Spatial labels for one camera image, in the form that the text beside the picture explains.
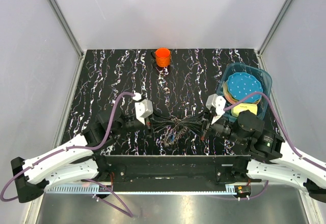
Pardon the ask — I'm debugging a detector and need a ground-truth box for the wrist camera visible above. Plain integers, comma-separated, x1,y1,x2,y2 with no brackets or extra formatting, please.
132,93,153,125
206,94,226,119

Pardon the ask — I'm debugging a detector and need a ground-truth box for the blue polka dot plate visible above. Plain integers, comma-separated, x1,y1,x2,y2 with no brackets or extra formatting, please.
226,72,263,101

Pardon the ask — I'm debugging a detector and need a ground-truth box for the yellow plate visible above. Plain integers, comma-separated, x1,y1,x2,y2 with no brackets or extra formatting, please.
223,82,229,98

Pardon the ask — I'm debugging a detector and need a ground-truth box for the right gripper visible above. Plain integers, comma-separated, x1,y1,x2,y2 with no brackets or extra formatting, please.
180,106,248,145

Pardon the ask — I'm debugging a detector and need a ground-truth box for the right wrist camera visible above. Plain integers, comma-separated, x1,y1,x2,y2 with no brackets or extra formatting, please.
206,94,226,119

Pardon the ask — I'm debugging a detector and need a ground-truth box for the orange cup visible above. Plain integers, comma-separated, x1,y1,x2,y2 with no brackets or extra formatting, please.
155,47,171,68

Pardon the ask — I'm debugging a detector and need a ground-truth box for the purple cable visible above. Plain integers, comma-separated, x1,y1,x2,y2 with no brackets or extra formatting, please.
203,91,326,202
0,93,134,217

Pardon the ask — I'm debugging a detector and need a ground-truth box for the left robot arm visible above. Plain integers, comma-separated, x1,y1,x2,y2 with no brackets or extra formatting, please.
11,111,175,203

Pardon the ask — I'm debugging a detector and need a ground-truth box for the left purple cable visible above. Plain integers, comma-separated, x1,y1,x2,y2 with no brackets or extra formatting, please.
0,93,134,217

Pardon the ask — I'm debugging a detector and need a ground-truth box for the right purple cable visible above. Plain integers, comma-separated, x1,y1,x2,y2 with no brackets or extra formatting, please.
203,91,326,202

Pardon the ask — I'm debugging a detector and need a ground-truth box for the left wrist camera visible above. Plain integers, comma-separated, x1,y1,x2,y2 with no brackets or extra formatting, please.
132,93,153,125

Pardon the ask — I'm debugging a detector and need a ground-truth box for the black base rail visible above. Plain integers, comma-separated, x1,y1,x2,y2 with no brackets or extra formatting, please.
94,155,249,183

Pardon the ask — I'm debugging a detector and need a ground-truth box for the pink plate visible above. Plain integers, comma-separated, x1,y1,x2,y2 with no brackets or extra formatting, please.
224,92,238,104

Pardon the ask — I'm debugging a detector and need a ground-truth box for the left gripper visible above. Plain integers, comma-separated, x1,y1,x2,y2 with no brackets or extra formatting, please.
111,107,175,137

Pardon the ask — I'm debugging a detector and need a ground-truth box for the teal plastic container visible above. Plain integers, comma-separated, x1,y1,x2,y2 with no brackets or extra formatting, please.
216,62,273,123

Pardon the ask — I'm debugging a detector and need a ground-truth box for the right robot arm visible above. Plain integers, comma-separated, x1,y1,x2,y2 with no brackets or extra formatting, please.
181,110,325,203

